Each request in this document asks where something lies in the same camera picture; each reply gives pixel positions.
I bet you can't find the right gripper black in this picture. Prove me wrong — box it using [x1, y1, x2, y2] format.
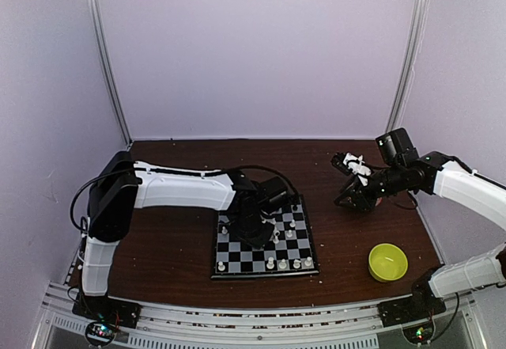
[334, 163, 406, 213]

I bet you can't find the black white chessboard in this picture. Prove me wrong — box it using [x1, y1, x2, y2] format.
[210, 195, 319, 280]

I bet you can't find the white bishop chess piece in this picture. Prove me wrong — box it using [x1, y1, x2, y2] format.
[278, 259, 287, 270]

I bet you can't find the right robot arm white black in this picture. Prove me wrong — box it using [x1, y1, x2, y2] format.
[330, 128, 505, 319]

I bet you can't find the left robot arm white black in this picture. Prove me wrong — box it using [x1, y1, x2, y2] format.
[79, 151, 299, 321]

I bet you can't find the yellow-green bowl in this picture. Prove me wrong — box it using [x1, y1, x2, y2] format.
[368, 243, 409, 283]

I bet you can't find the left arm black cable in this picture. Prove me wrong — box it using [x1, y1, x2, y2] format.
[69, 164, 300, 231]

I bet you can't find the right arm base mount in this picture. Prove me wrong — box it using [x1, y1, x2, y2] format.
[377, 295, 446, 345]

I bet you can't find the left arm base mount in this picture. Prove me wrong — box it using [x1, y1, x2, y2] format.
[72, 294, 142, 347]

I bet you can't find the right aluminium frame post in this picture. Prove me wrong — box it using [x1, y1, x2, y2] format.
[384, 0, 429, 132]

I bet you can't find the aluminium frame post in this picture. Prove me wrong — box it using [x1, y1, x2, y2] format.
[384, 0, 429, 132]
[87, 0, 133, 146]

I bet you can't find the left aluminium frame post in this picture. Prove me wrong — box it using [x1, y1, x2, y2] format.
[87, 0, 133, 146]

